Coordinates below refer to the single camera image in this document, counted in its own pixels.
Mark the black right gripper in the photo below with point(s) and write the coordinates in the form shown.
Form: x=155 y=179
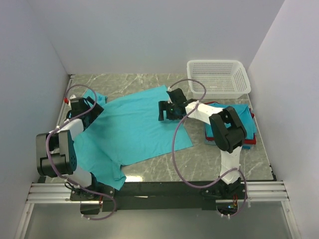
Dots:
x=165 y=106

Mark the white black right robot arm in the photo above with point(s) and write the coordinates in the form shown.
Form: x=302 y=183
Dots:
x=227 y=128

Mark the light blue cotton t-shirt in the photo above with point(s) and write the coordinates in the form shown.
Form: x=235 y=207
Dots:
x=126 y=132

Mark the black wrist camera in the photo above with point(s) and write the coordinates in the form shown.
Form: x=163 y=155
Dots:
x=176 y=96
x=77 y=104

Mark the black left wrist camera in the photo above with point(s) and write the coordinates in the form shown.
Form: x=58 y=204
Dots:
x=77 y=104

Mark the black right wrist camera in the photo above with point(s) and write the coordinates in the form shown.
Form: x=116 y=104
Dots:
x=176 y=96

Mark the black base beam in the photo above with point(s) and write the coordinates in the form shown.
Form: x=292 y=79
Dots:
x=157 y=195

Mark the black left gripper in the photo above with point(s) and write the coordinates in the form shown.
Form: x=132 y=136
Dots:
x=95 y=112

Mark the white plastic perforated basket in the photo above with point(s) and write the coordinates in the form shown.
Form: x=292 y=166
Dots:
x=222 y=79

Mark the folded red t-shirt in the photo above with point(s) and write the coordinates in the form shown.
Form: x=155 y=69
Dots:
x=208 y=130

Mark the aluminium frame rail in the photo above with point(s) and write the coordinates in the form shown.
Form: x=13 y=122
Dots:
x=55 y=193

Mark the folded teal mesh t-shirt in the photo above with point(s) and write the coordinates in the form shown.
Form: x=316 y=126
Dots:
x=245 y=115

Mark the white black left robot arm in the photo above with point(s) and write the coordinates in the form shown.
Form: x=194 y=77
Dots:
x=58 y=149

